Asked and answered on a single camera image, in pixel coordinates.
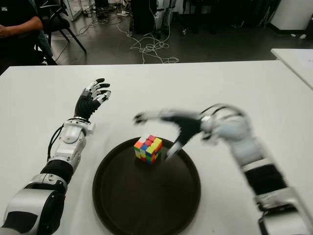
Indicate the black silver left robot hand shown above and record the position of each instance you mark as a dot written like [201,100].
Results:
[85,106]

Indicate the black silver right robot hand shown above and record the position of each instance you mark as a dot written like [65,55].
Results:
[188,124]

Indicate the multicoloured Rubik's cube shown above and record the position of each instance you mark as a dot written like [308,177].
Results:
[148,150]

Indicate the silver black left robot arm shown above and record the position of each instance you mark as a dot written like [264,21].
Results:
[71,134]

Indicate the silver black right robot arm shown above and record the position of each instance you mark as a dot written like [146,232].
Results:
[252,151]

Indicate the dark brown round plate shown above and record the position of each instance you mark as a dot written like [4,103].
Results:
[146,195]

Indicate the black chair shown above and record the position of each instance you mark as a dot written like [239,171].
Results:
[58,23]

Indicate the white framed glass case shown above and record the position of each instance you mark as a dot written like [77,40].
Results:
[73,9]

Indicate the seated person in black shirt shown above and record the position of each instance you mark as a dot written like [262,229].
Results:
[17,27]

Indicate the black box cabinet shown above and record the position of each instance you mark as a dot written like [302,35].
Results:
[143,17]

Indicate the white humanoid robot legs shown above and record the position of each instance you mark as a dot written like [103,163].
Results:
[160,19]

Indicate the white side table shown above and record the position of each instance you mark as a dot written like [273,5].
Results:
[296,63]

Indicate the small white floor object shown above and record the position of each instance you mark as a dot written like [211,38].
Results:
[303,36]

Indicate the white cabinet with black base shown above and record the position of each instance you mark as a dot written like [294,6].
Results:
[291,14]

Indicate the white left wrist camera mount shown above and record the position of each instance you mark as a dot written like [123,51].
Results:
[90,128]

